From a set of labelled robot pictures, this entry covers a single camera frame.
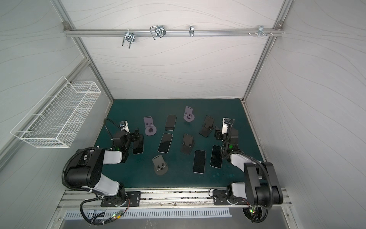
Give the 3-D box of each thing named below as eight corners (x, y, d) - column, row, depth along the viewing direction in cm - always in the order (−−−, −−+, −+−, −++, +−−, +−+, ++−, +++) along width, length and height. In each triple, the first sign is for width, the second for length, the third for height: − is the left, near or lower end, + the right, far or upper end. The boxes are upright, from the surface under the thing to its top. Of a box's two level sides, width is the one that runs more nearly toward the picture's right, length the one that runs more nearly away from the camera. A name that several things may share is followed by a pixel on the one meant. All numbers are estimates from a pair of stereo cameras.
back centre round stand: (189, 123, 107) (189, 115, 99) (182, 117, 111) (182, 108, 103) (194, 119, 109) (195, 111, 101) (188, 113, 113) (188, 104, 105)
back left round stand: (147, 136, 99) (144, 128, 92) (146, 124, 106) (143, 116, 98) (157, 134, 101) (155, 126, 93) (155, 122, 107) (153, 114, 100)
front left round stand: (157, 176, 83) (154, 171, 75) (154, 163, 88) (151, 157, 80) (169, 172, 84) (168, 166, 77) (166, 159, 89) (164, 153, 82)
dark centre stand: (179, 150, 93) (178, 143, 85) (184, 140, 98) (184, 132, 90) (188, 155, 91) (189, 148, 83) (194, 144, 96) (194, 136, 88)
